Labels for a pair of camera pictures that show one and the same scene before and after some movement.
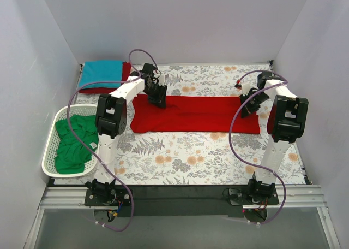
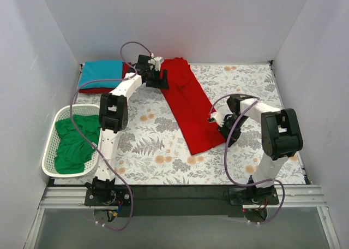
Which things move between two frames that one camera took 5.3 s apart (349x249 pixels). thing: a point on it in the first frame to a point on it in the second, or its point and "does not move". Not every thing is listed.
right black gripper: [251, 101] to [229, 130]
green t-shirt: [72, 155] does not move
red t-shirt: [191, 114] to [190, 106]
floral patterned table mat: [162, 159] does not move
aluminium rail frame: [292, 197] does not move
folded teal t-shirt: [101, 71] does not move
